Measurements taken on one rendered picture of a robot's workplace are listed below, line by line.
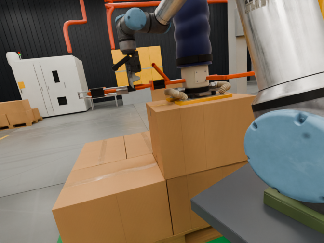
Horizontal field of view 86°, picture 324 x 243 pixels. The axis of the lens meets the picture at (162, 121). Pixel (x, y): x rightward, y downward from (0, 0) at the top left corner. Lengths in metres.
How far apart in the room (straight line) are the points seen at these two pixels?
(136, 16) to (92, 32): 11.09
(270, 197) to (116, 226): 0.85
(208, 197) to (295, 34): 0.45
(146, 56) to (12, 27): 7.54
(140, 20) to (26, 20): 12.04
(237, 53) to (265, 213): 2.15
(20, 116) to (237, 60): 6.95
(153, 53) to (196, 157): 7.74
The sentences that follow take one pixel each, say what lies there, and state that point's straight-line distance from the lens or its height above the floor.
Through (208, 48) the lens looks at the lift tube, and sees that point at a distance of 1.11.
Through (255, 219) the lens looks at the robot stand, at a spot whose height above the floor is 0.75.
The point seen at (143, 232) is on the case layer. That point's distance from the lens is 1.22.
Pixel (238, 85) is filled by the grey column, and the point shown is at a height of 0.87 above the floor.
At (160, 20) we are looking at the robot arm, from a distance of 0.95.
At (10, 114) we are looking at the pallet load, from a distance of 7.77.
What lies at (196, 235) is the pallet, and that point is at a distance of 1.46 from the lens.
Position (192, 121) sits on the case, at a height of 0.86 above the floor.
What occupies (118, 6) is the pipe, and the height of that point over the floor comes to 4.25.
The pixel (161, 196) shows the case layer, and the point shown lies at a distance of 1.09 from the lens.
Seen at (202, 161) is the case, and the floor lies 0.61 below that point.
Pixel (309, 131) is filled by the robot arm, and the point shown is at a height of 1.02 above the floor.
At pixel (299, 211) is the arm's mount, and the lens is 0.55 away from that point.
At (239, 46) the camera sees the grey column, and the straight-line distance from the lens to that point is 2.54.
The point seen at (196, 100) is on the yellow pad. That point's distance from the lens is 1.01.
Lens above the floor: 1.12
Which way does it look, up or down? 15 degrees down
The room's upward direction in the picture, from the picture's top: 7 degrees counter-clockwise
